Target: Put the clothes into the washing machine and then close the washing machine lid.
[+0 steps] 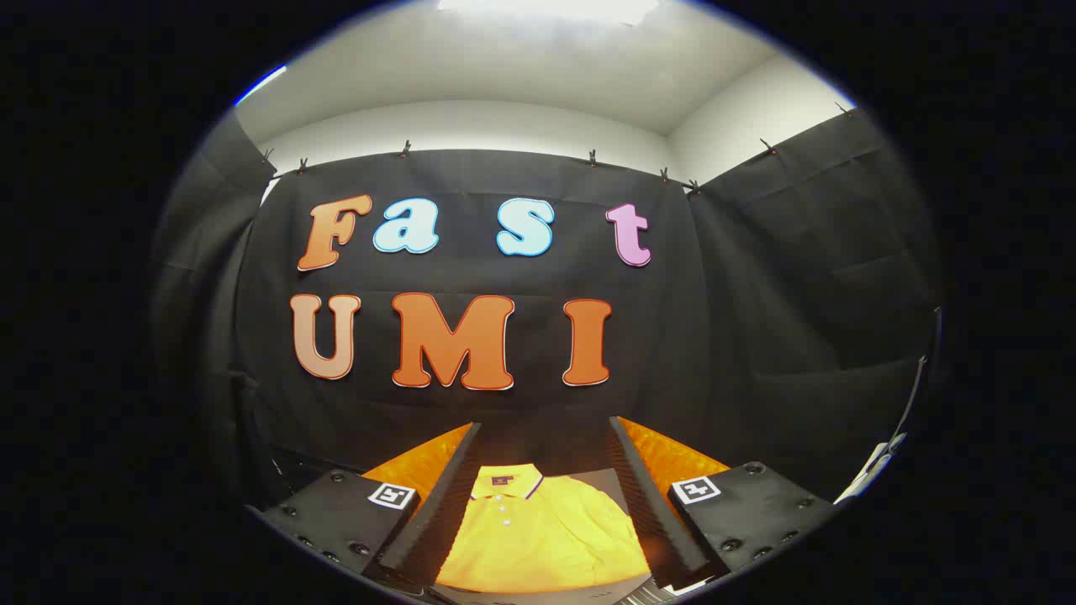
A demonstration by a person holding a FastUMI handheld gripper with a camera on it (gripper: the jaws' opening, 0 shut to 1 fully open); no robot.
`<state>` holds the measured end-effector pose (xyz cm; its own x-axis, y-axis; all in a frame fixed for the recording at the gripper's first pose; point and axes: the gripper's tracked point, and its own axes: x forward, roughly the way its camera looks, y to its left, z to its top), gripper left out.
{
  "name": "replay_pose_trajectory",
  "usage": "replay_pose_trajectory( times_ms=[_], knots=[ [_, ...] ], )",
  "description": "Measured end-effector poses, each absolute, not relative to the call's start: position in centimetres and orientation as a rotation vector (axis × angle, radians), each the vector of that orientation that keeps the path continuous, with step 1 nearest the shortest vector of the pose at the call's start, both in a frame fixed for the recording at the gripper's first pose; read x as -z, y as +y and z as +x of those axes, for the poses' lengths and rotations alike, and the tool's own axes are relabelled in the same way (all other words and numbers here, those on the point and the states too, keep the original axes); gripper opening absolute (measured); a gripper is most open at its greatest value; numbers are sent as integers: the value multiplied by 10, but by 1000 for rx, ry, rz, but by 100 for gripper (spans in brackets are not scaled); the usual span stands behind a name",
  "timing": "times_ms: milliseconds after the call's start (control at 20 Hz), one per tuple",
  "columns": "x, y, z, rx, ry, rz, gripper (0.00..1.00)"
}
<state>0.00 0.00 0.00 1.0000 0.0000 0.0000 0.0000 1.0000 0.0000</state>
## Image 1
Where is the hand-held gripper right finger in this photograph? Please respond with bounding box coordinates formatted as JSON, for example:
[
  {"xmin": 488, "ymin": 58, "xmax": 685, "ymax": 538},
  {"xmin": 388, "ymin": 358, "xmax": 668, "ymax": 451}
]
[{"xmin": 607, "ymin": 415, "xmax": 841, "ymax": 591}]

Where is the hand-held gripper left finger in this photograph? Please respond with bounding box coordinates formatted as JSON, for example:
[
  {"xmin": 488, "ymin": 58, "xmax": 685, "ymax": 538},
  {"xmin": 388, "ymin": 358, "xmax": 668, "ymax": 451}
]
[{"xmin": 248, "ymin": 422, "xmax": 482, "ymax": 589}]

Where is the yellow polo shirt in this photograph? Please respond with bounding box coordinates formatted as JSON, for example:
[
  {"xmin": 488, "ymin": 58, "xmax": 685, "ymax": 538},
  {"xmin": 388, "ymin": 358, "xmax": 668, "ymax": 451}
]
[{"xmin": 435, "ymin": 464, "xmax": 652, "ymax": 593}]

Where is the black backdrop cloth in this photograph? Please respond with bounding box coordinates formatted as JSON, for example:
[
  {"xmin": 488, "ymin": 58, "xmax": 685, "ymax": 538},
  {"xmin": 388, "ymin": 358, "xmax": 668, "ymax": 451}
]
[{"xmin": 151, "ymin": 105, "xmax": 942, "ymax": 522}]

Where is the white light strip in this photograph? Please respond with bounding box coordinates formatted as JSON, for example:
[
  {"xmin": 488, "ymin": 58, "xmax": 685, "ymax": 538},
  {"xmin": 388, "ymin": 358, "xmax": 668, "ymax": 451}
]
[{"xmin": 234, "ymin": 64, "xmax": 288, "ymax": 108}]

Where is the bright ceiling light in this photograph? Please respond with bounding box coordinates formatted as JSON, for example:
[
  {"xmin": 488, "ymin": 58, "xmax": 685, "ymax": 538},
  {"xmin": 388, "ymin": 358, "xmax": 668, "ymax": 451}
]
[{"xmin": 437, "ymin": 0, "xmax": 661, "ymax": 24}]

